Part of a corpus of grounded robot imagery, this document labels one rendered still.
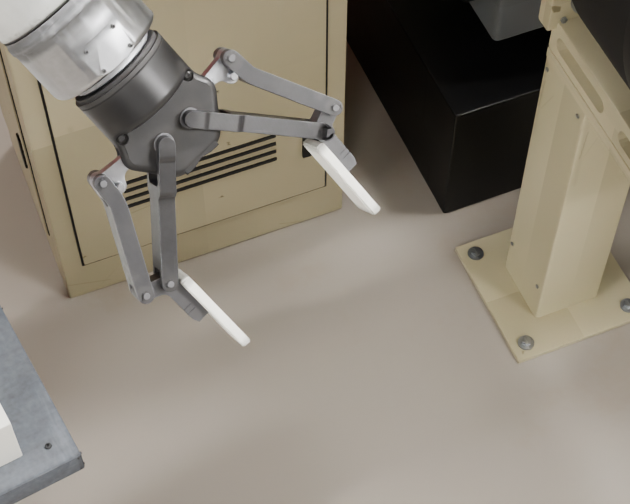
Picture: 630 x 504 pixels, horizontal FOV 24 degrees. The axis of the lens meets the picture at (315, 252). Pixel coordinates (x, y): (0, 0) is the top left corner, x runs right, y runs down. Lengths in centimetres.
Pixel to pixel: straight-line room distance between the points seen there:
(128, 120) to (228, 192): 165
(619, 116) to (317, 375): 95
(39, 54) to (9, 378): 99
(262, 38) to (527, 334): 75
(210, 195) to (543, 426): 72
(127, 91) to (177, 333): 172
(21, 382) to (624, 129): 83
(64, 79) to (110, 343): 173
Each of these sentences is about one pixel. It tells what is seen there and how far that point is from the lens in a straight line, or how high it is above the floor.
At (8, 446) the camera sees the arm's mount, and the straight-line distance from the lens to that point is 183.
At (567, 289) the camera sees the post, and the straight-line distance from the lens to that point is 266.
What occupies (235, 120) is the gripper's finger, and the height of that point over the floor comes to 150.
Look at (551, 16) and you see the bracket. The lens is 196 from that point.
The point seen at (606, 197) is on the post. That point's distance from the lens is 246.
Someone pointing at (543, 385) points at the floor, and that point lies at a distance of 264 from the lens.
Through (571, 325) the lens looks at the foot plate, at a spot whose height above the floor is 1.
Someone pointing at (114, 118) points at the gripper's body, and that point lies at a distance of 99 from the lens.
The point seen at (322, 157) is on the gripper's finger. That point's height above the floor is 146.
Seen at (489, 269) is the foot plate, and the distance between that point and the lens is 275.
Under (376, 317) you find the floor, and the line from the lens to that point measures 269.
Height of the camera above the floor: 229
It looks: 56 degrees down
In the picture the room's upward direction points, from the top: straight up
